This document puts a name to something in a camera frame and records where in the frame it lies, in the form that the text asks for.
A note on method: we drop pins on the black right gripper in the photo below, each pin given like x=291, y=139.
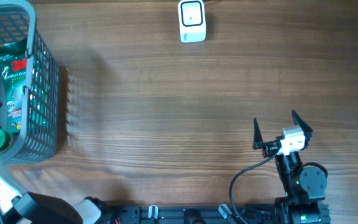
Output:
x=270, y=147

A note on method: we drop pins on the green 3M gloves packet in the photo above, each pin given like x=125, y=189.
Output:
x=13, y=64

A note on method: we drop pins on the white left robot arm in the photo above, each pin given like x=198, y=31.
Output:
x=16, y=203

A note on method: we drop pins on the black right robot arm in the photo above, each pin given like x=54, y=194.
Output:
x=304, y=183

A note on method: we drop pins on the white barcode scanner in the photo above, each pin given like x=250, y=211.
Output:
x=192, y=21

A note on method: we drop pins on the grey plastic basket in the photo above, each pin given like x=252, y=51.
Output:
x=37, y=140

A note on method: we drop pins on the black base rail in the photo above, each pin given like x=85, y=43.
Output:
x=256, y=213

